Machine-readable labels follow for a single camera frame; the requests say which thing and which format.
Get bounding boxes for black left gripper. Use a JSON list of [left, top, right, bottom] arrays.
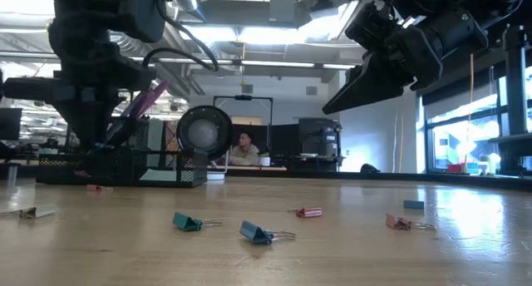
[[2, 23, 157, 150]]

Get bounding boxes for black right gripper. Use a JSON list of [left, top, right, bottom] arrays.
[[322, 2, 490, 116]]

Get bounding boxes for black pen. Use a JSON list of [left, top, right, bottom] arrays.
[[106, 117, 149, 150]]

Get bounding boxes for black mesh desk organizer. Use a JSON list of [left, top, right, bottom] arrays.
[[35, 117, 209, 189]]

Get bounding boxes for purple-handled scissors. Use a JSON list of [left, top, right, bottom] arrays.
[[124, 79, 170, 121]]

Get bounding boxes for beige binder clip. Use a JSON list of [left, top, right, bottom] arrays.
[[0, 205, 58, 219]]

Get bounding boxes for teal binder clip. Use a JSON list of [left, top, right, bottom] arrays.
[[172, 211, 224, 232]]

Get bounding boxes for pale green panel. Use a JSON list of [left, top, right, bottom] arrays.
[[145, 118, 165, 154]]

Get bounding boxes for black equipment cabinet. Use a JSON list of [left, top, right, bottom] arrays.
[[297, 116, 344, 172]]

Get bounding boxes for dark flat screen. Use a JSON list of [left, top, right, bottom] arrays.
[[0, 107, 23, 142]]

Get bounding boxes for long linear ceiling lamp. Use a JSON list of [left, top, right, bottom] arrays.
[[128, 55, 358, 71]]

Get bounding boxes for person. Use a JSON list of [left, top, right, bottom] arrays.
[[228, 131, 262, 167]]

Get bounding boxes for black vertical pole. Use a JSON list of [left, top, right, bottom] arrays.
[[500, 23, 532, 177]]

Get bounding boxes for black aluminium table frame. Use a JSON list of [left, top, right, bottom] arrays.
[[0, 152, 532, 192]]

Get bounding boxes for black gantry frame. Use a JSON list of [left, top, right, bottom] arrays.
[[213, 95, 274, 154]]

